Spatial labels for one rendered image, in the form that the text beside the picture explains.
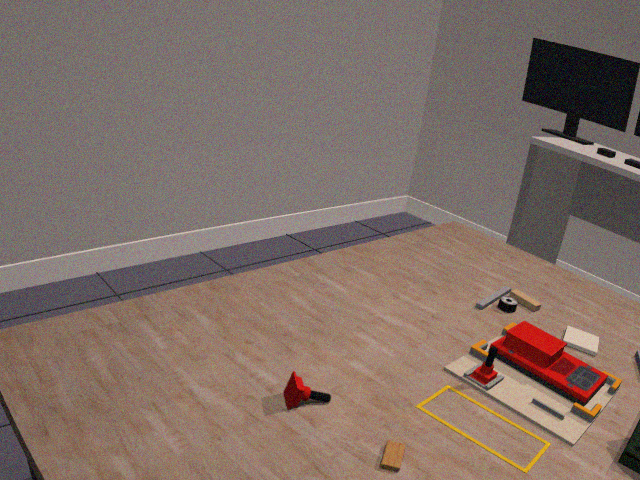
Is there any yellow rectangular outline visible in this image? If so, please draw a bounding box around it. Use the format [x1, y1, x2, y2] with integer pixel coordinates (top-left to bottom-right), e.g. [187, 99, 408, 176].
[416, 385, 551, 473]

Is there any black toy tyre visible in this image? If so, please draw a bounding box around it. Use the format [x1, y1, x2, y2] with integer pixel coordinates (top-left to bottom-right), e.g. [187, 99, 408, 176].
[498, 296, 518, 313]

